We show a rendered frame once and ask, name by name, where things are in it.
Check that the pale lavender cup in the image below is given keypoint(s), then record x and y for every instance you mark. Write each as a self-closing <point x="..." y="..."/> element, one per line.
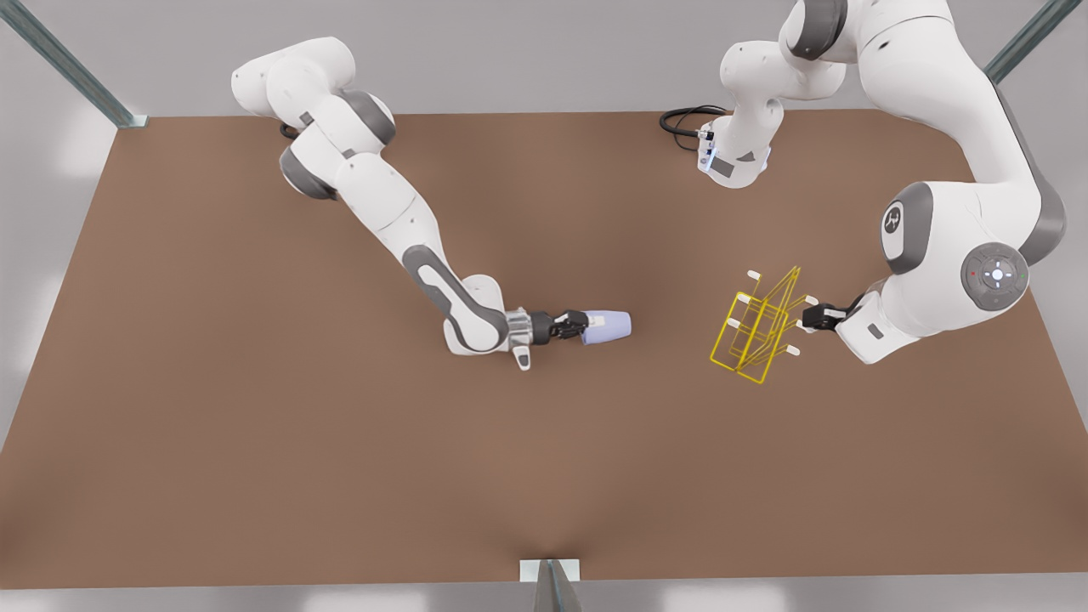
<point x="614" y="328"/>

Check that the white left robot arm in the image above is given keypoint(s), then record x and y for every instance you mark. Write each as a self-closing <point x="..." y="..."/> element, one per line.
<point x="943" y="195"/>

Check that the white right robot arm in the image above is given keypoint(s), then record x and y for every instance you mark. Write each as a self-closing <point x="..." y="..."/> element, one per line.
<point x="382" y="200"/>

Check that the silver frame post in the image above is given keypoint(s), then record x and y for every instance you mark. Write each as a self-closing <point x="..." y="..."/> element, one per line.
<point x="1028" y="38"/>
<point x="551" y="582"/>
<point x="72" y="68"/>

